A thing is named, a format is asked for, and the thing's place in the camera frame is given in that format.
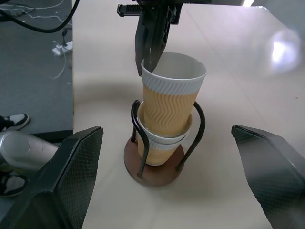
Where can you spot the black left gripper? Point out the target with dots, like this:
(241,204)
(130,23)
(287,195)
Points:
(175,12)

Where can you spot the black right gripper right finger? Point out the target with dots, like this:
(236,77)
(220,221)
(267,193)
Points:
(274,167)

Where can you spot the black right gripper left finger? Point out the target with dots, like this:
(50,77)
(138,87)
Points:
(69,171)

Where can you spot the tan white ribbed paper cup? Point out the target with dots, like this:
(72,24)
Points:
(171,100)
(158,149)

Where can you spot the silver robot body part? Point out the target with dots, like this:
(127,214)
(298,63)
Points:
(23,150)

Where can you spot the black white sneaker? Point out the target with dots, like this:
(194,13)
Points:
(12,184)
(14,120)

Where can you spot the white power strip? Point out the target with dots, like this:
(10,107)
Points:
(62,48)

